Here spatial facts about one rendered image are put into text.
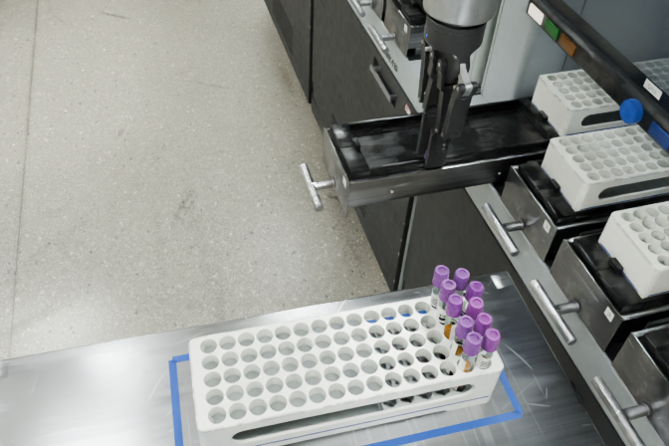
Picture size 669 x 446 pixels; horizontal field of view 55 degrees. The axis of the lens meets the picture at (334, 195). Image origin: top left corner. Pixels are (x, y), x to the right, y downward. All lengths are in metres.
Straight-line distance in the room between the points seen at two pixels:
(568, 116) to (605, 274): 0.28
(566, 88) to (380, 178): 0.34
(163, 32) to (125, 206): 1.05
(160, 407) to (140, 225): 1.36
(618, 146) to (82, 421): 0.77
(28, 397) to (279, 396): 0.26
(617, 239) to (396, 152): 0.33
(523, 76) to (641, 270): 0.42
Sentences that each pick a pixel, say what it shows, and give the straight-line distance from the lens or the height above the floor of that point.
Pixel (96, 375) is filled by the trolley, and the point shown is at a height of 0.82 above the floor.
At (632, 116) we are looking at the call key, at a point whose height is 0.98.
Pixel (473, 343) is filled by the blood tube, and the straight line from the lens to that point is 0.61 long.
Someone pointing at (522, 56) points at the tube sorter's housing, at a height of 0.88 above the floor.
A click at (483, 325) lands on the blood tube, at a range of 0.63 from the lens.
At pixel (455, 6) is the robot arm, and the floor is 1.08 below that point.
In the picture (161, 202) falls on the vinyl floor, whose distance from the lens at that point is 2.09.
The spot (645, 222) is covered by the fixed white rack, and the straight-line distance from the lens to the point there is 0.91.
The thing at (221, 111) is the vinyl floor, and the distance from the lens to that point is 2.43.
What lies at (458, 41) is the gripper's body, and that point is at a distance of 0.83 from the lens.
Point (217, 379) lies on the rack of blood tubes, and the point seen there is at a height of 0.87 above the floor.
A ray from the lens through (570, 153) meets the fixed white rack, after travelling 0.98.
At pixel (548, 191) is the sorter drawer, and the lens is 0.96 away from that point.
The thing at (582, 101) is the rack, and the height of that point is 0.86.
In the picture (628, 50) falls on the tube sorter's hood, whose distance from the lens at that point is 0.89.
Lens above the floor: 1.43
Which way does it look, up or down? 44 degrees down
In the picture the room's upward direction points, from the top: 4 degrees clockwise
